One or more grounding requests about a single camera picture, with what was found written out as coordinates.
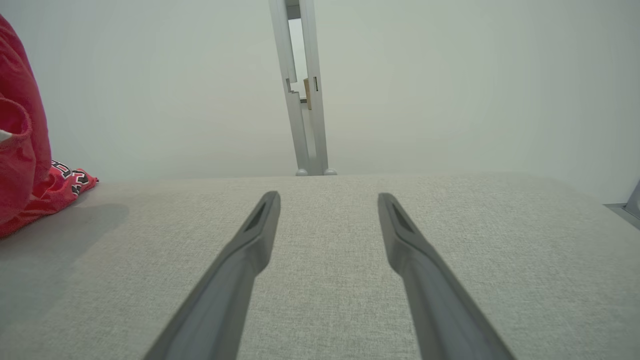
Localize grey metal floor rail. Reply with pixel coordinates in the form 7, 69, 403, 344
604, 180, 640, 231

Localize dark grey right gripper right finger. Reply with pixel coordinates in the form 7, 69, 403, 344
377, 192, 517, 360

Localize red jersey shirt white sleeves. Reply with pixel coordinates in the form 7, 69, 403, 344
0, 14, 99, 239

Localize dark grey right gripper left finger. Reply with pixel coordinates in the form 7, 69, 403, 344
142, 190, 282, 360

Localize grey fabric sofa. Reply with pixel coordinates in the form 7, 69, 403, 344
0, 172, 640, 360

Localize grey metal partition post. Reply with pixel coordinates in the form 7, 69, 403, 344
268, 0, 338, 177

